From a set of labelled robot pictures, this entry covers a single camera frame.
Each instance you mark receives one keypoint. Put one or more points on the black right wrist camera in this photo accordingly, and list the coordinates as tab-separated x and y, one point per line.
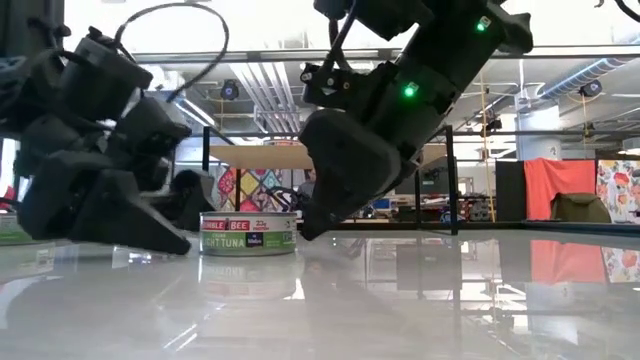
340	85

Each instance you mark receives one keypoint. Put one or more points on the colourful patchwork quilt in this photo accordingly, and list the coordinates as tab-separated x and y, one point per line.
250	185

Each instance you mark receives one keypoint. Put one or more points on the white glossy table sheet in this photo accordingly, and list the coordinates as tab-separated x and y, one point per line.
350	310

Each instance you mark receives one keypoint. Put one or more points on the white round column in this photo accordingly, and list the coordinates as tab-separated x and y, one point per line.
537	135

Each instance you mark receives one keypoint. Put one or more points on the background black robot arm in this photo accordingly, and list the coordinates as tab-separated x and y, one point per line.
285	196

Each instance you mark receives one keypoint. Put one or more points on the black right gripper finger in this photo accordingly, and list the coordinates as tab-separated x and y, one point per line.
350	160

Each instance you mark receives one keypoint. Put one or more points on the black panel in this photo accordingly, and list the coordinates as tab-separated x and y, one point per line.
510	190

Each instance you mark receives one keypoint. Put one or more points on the black ceiling-mounted camera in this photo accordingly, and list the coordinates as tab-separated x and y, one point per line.
229	91
591	88

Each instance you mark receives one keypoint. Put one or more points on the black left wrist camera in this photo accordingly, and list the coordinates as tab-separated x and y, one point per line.
107	75

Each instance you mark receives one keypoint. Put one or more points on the grey overhead frame beam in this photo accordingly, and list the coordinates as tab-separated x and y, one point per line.
260	54

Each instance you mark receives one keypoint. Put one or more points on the orange cloth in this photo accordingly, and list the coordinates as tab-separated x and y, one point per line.
560	180

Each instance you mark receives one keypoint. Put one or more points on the person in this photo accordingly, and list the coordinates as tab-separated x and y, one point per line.
309	187

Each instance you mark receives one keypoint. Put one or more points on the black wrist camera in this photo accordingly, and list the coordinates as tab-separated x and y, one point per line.
340	85
107	75

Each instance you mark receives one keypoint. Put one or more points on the white ceiling box unit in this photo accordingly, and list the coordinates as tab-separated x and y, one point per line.
172	82

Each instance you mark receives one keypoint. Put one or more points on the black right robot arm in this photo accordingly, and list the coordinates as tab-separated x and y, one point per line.
450	45

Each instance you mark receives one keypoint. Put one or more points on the large silver air duct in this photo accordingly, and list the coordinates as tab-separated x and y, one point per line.
580	75

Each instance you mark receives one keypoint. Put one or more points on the black monitor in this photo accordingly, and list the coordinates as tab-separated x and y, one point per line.
435	180

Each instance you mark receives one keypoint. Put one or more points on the black background station frame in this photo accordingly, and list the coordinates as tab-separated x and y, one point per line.
550	133

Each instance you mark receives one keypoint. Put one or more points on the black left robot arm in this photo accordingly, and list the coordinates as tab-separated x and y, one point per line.
30	30

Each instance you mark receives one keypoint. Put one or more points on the black aluminium table frame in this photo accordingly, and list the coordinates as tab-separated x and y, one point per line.
500	226

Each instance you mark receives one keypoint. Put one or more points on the floral cloth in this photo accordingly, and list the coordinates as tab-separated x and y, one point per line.
620	185

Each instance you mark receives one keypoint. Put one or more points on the wooden shelf with black frame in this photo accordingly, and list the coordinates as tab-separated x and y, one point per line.
260	156

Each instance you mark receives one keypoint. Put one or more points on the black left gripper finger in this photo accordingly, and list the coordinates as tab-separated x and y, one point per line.
85	205
192	200

